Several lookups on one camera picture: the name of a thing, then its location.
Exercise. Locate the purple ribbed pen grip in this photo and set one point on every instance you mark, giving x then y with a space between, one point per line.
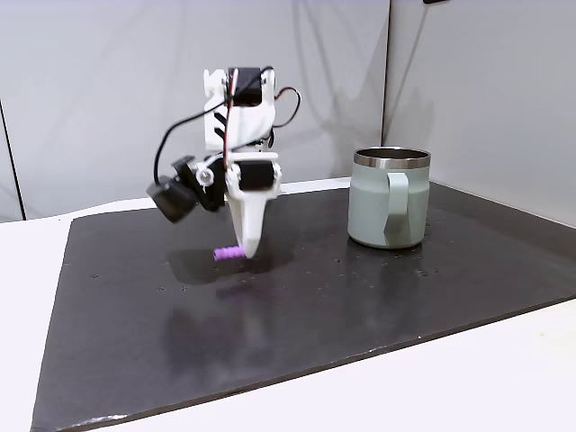
227 253

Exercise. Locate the black table mat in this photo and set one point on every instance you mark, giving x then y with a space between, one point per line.
315 315

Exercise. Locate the pale green steel mug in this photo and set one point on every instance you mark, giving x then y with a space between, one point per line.
369 207

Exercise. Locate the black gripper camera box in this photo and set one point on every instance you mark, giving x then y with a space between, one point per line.
173 202

